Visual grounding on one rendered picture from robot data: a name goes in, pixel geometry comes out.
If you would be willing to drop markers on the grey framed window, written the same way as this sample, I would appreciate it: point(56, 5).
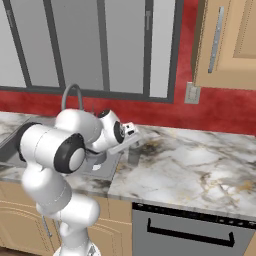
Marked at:
point(90, 46)

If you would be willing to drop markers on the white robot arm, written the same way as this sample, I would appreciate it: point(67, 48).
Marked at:
point(46, 150)

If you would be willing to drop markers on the grey wall socket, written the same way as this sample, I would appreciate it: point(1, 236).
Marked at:
point(192, 93)

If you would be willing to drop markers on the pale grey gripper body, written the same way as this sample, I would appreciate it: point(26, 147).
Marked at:
point(125, 142)

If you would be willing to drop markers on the grey dishwasher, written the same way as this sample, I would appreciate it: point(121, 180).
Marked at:
point(190, 233)

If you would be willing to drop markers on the grey steel sink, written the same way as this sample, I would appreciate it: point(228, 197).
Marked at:
point(106, 166)

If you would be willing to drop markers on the clear glass cup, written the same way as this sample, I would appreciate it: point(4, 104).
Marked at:
point(134, 154)

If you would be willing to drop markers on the grey curved sink tap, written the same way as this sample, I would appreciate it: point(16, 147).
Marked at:
point(71, 94)

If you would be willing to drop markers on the white bowl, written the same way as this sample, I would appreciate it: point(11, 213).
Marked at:
point(99, 165)

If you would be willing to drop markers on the tan base cupboard door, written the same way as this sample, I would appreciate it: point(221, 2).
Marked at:
point(20, 223)

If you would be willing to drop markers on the tan wall cupboard door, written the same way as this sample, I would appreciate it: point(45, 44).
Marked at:
point(230, 43)

